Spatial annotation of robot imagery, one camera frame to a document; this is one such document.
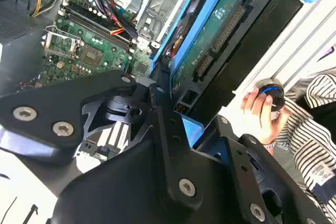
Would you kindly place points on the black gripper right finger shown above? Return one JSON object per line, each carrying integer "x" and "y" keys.
{"x": 241, "y": 182}

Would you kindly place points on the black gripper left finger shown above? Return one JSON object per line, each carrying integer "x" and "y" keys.
{"x": 65, "y": 95}

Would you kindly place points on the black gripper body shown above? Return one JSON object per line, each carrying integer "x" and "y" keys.
{"x": 118, "y": 187}

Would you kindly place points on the hard disk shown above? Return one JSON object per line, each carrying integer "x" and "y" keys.
{"x": 223, "y": 37}

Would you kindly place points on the person's bare hand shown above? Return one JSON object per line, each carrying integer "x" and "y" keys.
{"x": 265, "y": 127}

